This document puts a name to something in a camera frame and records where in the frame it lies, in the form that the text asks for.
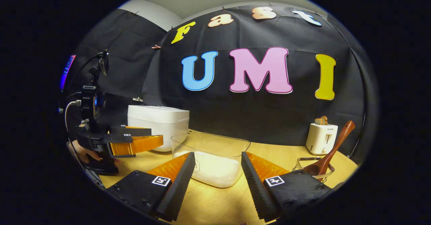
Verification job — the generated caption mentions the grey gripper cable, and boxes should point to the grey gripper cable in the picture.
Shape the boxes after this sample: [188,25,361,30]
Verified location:
[64,100,81,134]

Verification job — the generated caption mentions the clear plastic container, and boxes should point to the clear plastic container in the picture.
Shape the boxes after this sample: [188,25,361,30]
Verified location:
[171,132,251,188]

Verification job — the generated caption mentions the white toaster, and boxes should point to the white toaster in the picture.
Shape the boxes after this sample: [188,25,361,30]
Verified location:
[306,123,338,155]

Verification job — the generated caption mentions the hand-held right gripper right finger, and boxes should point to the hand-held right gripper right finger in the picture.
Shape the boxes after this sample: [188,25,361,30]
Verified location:
[241,151,332,223]

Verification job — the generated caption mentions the black backdrop cloth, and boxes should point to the black backdrop cloth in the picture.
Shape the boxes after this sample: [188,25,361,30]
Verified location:
[64,4,379,165]

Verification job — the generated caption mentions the metal wire chopstick holder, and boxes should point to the metal wire chopstick holder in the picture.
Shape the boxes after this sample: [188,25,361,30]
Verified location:
[292,157,335,182]

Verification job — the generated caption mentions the brown wooden spoon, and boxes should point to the brown wooden spoon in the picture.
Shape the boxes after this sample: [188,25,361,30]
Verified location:
[303,120,356,176]

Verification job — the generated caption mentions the thin grey cable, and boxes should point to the thin grey cable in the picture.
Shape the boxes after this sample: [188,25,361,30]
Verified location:
[349,112,366,158]

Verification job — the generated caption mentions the white rice cooker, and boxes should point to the white rice cooker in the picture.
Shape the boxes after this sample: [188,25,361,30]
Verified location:
[127,105,190,152]

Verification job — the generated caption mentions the glowing purple light strip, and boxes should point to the glowing purple light strip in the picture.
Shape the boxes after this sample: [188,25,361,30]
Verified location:
[61,55,76,91]

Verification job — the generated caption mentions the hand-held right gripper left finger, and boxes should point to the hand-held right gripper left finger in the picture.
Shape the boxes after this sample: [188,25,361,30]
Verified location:
[108,152,196,222]

